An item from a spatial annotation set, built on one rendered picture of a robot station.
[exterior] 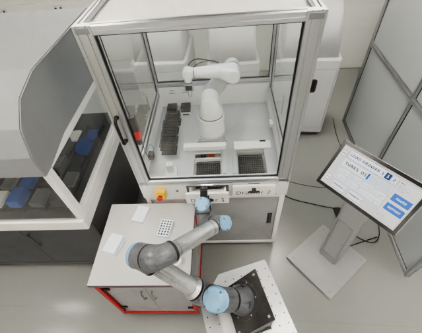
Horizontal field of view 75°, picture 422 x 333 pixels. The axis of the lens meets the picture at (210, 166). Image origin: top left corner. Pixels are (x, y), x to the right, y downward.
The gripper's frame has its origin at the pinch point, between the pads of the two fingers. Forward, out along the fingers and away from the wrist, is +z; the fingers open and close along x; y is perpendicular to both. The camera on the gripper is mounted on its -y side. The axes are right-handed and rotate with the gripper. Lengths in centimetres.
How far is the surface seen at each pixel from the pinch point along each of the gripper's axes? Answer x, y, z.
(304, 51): 49, -62, -68
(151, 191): -39.8, -6.6, 9.9
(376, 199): 98, 2, -18
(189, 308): -18, 80, 32
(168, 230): -26.1, 19.6, 0.7
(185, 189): -15.5, -7.7, 8.3
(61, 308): -128, 87, 51
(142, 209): -47.4, 5.8, 13.0
